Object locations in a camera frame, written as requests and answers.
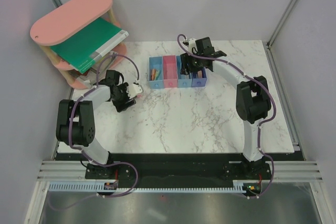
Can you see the pink oval shelf rack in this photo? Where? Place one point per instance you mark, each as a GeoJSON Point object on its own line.
{"type": "Point", "coordinates": [66, 20]}

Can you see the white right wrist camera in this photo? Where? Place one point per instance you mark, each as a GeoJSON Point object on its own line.
{"type": "Point", "coordinates": [190, 43]}

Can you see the light blue drawer bin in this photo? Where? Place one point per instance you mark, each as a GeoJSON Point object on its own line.
{"type": "Point", "coordinates": [156, 63]}

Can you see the sky blue drawer bin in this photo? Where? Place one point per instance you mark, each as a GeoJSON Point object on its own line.
{"type": "Point", "coordinates": [183, 81]}

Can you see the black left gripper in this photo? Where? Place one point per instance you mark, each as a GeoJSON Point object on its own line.
{"type": "Point", "coordinates": [121, 106]}

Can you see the green mini stapler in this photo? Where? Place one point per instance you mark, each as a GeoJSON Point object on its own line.
{"type": "Point", "coordinates": [157, 74]}

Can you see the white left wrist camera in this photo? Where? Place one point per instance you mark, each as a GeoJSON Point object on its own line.
{"type": "Point", "coordinates": [134, 89]}

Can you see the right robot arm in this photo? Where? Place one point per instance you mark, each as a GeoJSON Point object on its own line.
{"type": "Point", "coordinates": [253, 99]}

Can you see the pink drawer bin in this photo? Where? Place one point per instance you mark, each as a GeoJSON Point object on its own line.
{"type": "Point", "coordinates": [170, 71]}

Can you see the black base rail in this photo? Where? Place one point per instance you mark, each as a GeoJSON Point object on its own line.
{"type": "Point", "coordinates": [181, 170]}

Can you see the purple blue drawer bin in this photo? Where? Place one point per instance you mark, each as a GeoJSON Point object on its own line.
{"type": "Point", "coordinates": [199, 82]}

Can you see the pink eraser stick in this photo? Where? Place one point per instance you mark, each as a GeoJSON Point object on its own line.
{"type": "Point", "coordinates": [199, 74]}

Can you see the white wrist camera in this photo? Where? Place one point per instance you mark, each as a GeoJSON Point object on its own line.
{"type": "Point", "coordinates": [134, 89]}
{"type": "Point", "coordinates": [190, 43]}

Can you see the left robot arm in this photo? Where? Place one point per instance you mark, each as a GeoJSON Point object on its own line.
{"type": "Point", "coordinates": [76, 122]}

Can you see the white cable duct strip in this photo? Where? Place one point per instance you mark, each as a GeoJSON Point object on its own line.
{"type": "Point", "coordinates": [110, 187]}

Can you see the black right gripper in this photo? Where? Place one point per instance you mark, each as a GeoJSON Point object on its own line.
{"type": "Point", "coordinates": [185, 59]}

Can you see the green binder book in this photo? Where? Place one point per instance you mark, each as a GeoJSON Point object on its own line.
{"type": "Point", "coordinates": [86, 47]}

